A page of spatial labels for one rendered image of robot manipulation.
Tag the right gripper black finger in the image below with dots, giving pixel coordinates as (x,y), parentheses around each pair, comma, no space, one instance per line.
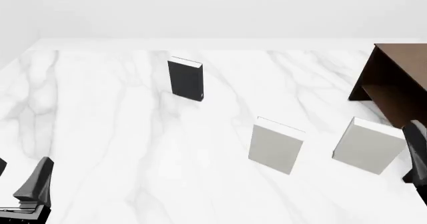
(415,154)

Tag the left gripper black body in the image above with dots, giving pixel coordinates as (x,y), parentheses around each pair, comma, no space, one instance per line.
(23,215)

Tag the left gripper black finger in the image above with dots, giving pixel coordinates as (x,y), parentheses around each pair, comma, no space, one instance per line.
(37,184)
(2,166)

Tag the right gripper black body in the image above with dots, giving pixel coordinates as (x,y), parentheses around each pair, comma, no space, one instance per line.
(423,195)

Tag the thick pale grey book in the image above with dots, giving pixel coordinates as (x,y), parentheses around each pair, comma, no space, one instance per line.
(367,146)

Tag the dark brown wooden shelf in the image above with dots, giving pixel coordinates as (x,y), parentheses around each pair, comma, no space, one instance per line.
(397,74)

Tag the slim pale grey book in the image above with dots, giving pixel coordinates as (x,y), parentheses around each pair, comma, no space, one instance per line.
(274,150)

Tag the black book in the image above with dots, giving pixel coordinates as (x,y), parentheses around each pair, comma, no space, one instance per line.
(185,80)

